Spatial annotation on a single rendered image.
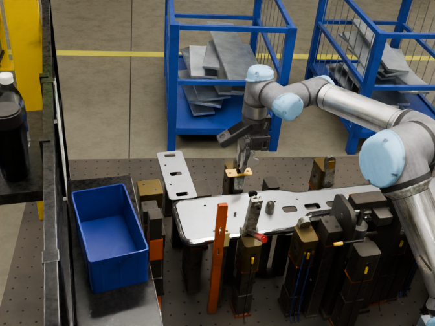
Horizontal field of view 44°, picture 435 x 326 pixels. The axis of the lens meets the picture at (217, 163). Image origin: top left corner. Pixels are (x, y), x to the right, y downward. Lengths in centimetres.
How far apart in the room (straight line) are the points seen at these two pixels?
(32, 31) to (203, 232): 86
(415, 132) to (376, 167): 12
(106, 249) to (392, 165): 90
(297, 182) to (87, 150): 182
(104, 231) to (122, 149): 218
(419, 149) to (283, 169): 143
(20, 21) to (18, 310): 96
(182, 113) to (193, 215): 218
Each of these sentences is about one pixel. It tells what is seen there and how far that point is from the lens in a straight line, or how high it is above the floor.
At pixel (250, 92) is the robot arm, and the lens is 156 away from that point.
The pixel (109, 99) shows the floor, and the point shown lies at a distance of 449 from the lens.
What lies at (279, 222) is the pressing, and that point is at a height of 100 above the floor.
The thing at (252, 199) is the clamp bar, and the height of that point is 121.
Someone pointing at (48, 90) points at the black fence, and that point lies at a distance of 144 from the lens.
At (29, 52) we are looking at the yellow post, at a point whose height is 144.
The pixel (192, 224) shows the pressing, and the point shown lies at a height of 100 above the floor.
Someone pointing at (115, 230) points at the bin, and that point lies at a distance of 175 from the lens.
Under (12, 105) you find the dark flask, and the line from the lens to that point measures 127.
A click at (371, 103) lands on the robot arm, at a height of 157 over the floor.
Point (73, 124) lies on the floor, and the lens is 419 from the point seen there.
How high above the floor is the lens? 224
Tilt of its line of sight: 36 degrees down
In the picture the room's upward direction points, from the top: 5 degrees clockwise
